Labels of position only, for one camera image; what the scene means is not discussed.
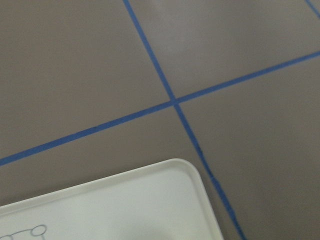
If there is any cream plastic tray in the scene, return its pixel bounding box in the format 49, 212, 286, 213
0, 158, 223, 240

